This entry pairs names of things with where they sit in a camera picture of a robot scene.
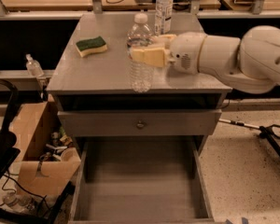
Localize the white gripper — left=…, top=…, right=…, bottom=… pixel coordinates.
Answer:
left=130, top=32, right=207, bottom=75

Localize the small clear water bottle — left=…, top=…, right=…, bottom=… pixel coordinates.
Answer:
left=126, top=13, right=154, bottom=92

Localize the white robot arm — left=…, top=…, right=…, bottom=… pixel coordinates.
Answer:
left=129, top=25, right=280, bottom=94

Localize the tall clear labelled bottle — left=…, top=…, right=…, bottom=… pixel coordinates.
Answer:
left=155, top=0, right=173, bottom=35

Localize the grey upper drawer with knob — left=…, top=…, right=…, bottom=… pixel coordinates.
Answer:
left=58, top=110, right=221, bottom=137

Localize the grey wooden drawer cabinet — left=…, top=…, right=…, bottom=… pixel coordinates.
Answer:
left=46, top=11, right=233, bottom=224

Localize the small pump bottle left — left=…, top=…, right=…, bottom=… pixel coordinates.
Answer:
left=26, top=54, right=44, bottom=77

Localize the open grey middle drawer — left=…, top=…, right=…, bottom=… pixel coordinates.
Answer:
left=68, top=140, right=215, bottom=224

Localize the green and yellow sponge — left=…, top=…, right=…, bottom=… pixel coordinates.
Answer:
left=76, top=36, right=107, bottom=57

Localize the black stand with metal pole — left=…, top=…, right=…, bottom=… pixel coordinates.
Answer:
left=219, top=119, right=280, bottom=157

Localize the cardboard box with clutter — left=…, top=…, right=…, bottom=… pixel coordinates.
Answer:
left=12, top=102, right=81, bottom=196

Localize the black chair frame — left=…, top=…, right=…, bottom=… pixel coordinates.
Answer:
left=0, top=79, right=20, bottom=179

